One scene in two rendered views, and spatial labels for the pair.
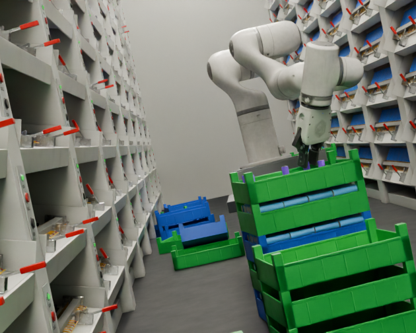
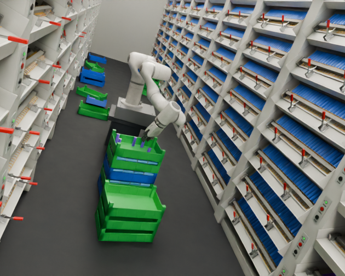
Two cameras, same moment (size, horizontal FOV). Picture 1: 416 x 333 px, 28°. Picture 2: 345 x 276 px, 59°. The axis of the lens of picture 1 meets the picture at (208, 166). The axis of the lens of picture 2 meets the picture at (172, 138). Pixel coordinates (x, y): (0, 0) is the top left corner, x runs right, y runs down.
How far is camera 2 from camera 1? 0.77 m
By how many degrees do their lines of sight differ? 24
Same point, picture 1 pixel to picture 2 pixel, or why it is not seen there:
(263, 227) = (114, 165)
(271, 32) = (160, 70)
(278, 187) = (128, 153)
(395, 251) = (156, 214)
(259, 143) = (132, 97)
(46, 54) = (53, 56)
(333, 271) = (130, 214)
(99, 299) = (32, 165)
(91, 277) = (32, 155)
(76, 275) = not seen: hidden behind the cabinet
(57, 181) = not seen: hidden behind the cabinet
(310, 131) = (152, 133)
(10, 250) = not seen: outside the picture
